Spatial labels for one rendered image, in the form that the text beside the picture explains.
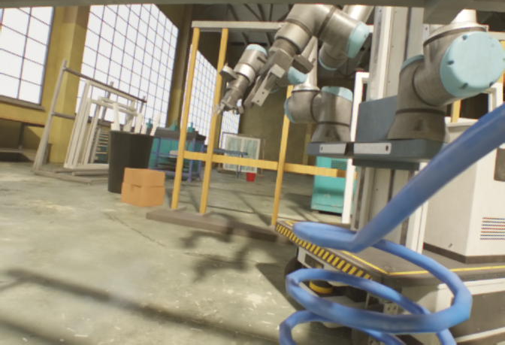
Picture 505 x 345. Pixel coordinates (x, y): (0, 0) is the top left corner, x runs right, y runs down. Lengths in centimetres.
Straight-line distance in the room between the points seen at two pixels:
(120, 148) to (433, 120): 339
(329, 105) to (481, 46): 68
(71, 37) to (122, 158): 529
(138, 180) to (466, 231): 268
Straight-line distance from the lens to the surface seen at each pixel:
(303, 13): 85
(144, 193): 310
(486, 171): 133
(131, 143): 378
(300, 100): 148
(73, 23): 874
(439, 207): 135
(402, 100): 106
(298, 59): 82
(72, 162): 520
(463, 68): 88
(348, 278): 23
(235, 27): 301
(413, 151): 98
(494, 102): 300
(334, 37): 85
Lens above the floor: 59
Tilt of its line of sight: level
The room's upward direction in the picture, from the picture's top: 7 degrees clockwise
